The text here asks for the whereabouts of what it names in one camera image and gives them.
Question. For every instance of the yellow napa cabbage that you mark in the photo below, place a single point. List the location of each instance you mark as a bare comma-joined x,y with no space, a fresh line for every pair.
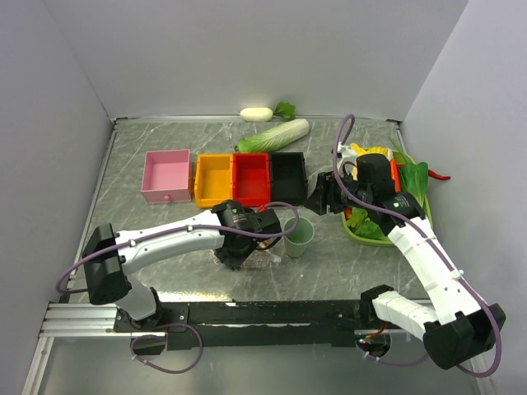
385,151

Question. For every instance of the clear textured acrylic tray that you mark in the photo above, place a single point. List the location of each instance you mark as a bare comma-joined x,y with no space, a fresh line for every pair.
267,257

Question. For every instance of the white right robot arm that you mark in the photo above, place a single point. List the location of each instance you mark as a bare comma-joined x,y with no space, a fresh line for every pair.
459,325

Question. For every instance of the green bok choy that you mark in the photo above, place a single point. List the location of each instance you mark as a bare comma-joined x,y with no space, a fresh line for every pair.
414,176

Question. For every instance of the yellow storage bin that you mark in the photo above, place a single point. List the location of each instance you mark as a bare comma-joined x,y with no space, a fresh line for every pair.
213,182

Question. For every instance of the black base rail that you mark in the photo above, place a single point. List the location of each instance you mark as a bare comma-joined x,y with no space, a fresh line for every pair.
257,323

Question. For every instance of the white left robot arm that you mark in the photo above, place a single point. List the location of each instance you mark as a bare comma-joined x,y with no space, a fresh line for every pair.
233,232

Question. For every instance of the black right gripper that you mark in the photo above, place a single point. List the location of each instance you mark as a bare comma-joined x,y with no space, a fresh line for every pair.
317,201

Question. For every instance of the mint green plastic cup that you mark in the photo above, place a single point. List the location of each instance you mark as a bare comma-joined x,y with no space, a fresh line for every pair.
296,242

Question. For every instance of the white radish with leaves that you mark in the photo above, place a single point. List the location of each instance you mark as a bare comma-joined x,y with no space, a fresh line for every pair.
283,110

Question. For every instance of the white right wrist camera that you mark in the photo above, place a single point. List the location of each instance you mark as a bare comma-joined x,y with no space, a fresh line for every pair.
347,159

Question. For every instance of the lime green vegetable tray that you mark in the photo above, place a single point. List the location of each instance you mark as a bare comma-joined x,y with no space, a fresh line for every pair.
383,243

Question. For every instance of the orange carrot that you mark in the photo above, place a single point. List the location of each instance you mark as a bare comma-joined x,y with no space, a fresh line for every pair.
394,170

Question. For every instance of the black storage bin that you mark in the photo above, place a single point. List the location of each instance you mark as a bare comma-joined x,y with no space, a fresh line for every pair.
289,182

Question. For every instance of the green napa cabbage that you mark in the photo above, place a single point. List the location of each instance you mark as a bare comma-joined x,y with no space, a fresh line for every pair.
275,138

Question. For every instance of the orange toothpaste tube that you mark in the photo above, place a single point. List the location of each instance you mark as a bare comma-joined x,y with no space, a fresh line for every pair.
268,243

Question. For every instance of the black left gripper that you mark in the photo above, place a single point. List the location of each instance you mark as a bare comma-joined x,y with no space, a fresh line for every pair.
235,262

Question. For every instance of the red storage bin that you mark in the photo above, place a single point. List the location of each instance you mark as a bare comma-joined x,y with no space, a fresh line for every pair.
251,179

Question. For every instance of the red chili pepper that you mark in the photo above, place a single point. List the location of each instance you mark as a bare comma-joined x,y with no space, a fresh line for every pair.
434,175

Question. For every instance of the pink drawer box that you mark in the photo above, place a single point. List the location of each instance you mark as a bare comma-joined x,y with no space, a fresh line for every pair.
167,176

